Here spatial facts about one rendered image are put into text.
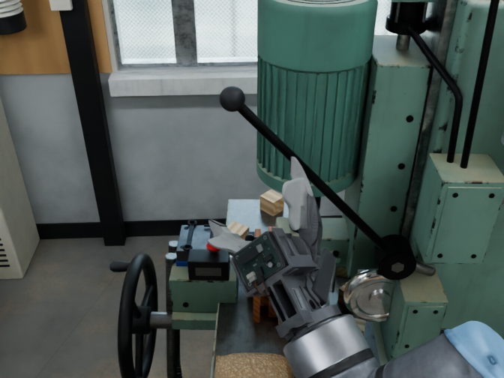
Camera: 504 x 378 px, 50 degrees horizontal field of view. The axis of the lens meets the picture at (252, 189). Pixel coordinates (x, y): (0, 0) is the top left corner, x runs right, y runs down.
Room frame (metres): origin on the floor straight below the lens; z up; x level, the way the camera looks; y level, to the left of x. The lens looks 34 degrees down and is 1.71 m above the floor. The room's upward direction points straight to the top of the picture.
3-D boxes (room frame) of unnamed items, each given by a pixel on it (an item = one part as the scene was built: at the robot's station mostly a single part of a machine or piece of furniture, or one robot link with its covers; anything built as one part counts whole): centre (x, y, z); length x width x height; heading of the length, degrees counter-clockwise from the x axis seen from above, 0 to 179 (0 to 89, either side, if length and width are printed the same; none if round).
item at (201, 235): (0.85, 0.10, 0.99); 0.13 x 0.11 x 0.06; 179
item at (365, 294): (0.69, -0.22, 1.02); 0.12 x 0.03 x 0.12; 89
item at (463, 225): (0.66, -0.31, 1.22); 0.09 x 0.08 x 0.15; 89
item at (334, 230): (0.82, -0.12, 1.03); 0.14 x 0.07 x 0.09; 89
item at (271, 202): (1.11, -0.05, 0.92); 0.05 x 0.04 x 0.04; 46
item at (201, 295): (0.86, 0.10, 0.91); 0.15 x 0.14 x 0.09; 179
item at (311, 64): (0.82, -0.10, 1.35); 0.18 x 0.18 x 0.31
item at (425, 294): (0.66, -0.28, 1.02); 0.09 x 0.07 x 0.12; 179
